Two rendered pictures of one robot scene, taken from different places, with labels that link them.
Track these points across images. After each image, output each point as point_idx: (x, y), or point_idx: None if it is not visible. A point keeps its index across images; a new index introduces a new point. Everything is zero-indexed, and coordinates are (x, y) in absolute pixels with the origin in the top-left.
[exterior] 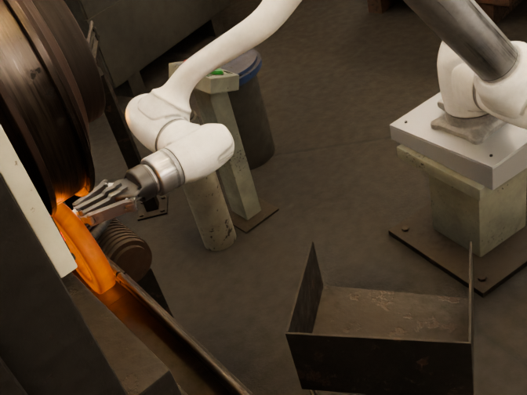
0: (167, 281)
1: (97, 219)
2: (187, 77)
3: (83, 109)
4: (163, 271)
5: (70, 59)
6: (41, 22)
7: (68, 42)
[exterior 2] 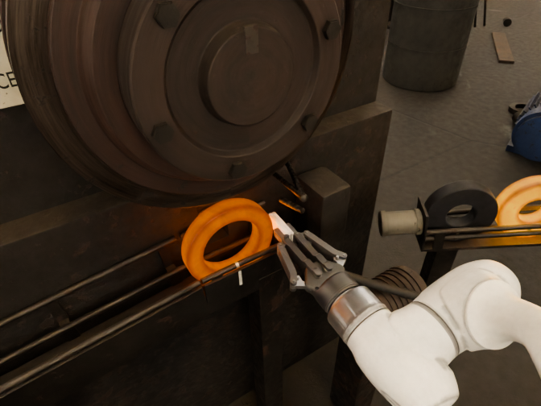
0: (471, 397)
1: (278, 254)
2: (514, 323)
3: (116, 138)
4: (487, 392)
5: (121, 86)
6: (89, 19)
7: (122, 68)
